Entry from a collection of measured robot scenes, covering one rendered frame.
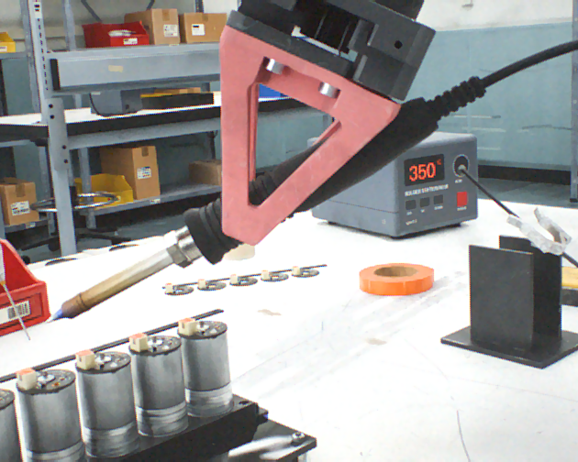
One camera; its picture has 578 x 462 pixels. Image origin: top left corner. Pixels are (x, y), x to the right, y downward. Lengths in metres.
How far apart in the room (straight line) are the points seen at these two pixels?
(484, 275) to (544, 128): 5.13
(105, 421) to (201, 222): 0.11
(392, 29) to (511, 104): 5.51
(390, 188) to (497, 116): 5.03
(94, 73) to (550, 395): 2.58
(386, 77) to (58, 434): 0.20
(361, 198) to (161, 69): 2.26
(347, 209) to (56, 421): 0.57
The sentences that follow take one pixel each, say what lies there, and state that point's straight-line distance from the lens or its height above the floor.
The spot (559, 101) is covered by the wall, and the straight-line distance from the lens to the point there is 5.60.
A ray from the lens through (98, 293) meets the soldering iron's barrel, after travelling 0.36.
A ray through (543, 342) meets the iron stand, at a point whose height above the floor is 0.75.
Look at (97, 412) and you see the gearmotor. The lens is 0.39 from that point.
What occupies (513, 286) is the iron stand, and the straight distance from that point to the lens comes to 0.54.
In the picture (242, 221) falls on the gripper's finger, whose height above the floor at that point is 0.88.
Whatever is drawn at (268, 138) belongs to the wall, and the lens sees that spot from 6.17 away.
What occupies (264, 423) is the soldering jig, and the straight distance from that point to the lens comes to 0.44.
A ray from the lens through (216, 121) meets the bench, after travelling 3.31.
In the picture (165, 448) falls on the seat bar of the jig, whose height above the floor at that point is 0.77.
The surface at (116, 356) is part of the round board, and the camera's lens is 0.40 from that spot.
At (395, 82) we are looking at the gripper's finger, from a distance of 0.30.
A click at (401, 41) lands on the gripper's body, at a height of 0.94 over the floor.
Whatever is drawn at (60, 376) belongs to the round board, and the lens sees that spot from 0.39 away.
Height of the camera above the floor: 0.94
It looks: 12 degrees down
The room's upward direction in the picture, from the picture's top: 4 degrees counter-clockwise
